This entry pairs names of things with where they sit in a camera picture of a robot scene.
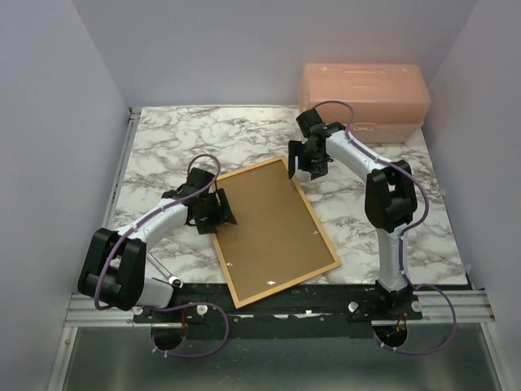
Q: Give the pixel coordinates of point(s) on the silver ratchet wrench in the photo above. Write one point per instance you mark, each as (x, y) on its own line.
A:
(170, 278)

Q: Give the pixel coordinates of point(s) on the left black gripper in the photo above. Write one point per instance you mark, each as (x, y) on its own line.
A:
(223, 213)

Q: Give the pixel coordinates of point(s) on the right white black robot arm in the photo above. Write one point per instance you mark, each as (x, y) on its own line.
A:
(390, 198)

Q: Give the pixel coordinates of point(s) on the aluminium extrusion rail left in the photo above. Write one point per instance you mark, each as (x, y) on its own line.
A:
(131, 129)

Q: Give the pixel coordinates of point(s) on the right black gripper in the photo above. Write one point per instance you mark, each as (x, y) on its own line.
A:
(317, 170)

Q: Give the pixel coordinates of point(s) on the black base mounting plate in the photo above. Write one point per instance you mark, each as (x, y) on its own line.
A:
(207, 311)

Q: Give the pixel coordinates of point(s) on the pink translucent plastic box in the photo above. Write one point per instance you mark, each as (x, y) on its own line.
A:
(388, 102)

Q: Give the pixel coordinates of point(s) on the orange wooden picture frame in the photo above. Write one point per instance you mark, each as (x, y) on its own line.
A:
(240, 303)

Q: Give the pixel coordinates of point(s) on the brown cardboard backing board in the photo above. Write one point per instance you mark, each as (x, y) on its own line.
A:
(272, 228)

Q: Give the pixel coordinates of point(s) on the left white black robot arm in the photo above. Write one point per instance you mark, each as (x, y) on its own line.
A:
(114, 270)

